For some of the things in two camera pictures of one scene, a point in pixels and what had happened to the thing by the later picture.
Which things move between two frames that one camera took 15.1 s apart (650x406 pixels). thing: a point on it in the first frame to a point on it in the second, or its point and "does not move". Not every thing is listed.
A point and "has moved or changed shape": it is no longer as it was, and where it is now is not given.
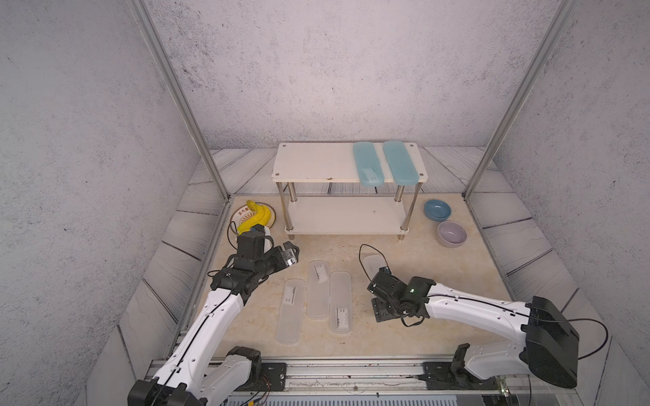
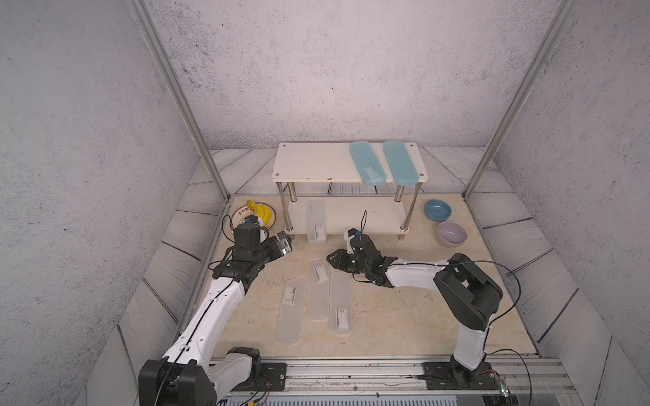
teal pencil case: x=402 y=167 does not move
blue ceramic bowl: x=437 y=210 does not move
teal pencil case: x=369 y=166 does not move
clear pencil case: x=373 y=263 has moved or changed shape
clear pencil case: x=318 y=291 does not move
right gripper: x=378 y=310 to x=338 y=262
